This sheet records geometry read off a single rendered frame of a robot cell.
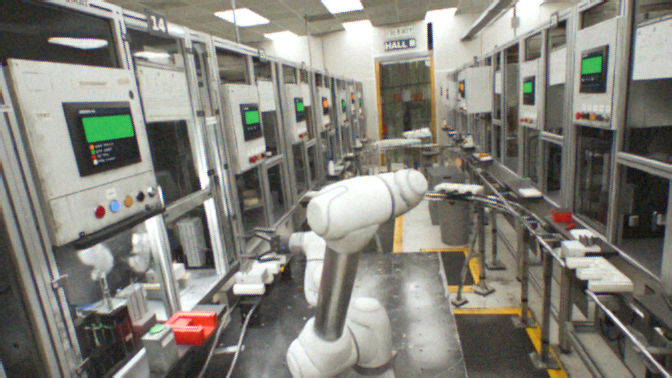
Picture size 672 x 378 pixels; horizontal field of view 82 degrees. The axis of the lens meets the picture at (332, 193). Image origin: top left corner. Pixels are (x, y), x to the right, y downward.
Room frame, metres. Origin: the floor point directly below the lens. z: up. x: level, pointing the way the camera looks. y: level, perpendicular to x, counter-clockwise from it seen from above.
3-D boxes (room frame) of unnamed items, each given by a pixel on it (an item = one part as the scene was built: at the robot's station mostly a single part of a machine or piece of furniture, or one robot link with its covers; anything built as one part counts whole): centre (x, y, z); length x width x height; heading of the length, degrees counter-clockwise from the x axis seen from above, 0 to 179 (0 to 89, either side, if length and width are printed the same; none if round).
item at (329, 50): (10.04, 0.56, 1.65); 3.78 x 0.08 x 3.30; 78
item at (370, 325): (1.27, -0.08, 0.85); 0.18 x 0.16 x 0.22; 121
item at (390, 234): (6.05, -0.83, 0.01); 5.85 x 0.59 x 0.01; 168
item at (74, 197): (1.18, 0.78, 1.60); 0.42 x 0.29 x 0.46; 168
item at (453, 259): (3.48, -1.07, 0.01); 1.00 x 0.55 x 0.01; 168
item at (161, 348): (1.09, 0.59, 0.97); 0.08 x 0.08 x 0.12; 78
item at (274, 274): (1.82, 0.39, 0.84); 0.36 x 0.14 x 0.10; 168
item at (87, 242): (1.15, 0.64, 1.37); 0.36 x 0.04 x 0.04; 168
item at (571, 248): (1.64, -1.10, 0.92); 0.13 x 0.10 x 0.09; 78
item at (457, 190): (3.15, -1.05, 0.84); 0.37 x 0.14 x 0.10; 46
